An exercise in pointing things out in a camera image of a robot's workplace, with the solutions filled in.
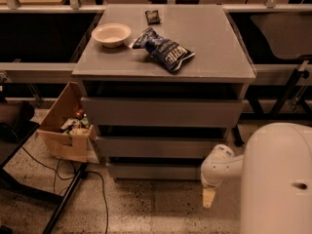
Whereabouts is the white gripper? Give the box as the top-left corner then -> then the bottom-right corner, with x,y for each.
201,144 -> 244,209

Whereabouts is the grey bottom drawer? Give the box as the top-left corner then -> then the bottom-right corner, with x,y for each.
106,163 -> 201,180

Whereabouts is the grey drawer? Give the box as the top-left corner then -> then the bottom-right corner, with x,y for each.
97,136 -> 225,158
106,163 -> 201,180
81,97 -> 243,128

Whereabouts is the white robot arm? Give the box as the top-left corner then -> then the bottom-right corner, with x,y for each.
201,123 -> 312,234

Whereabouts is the grey middle drawer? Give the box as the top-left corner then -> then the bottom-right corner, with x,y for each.
97,136 -> 225,158

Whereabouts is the grey drawer cabinet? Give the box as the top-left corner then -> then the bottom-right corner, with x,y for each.
73,5 -> 255,167

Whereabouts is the grey top drawer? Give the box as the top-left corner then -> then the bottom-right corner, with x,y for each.
81,97 -> 243,128

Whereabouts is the black table leg right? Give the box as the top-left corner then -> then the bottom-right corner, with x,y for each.
232,126 -> 245,147

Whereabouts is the blue chip bag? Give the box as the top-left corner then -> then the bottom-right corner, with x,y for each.
132,27 -> 195,73

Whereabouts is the cardboard box with trash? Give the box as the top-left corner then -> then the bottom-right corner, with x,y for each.
37,82 -> 100,164

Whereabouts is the white bowl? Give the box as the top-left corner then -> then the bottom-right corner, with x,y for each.
92,23 -> 132,48

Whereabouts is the small black snack packet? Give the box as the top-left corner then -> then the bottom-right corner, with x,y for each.
145,10 -> 161,25

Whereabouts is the black cable on floor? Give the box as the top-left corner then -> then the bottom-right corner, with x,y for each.
19,144 -> 110,234

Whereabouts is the black desk frame leg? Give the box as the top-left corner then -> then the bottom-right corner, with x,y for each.
0,162 -> 89,234

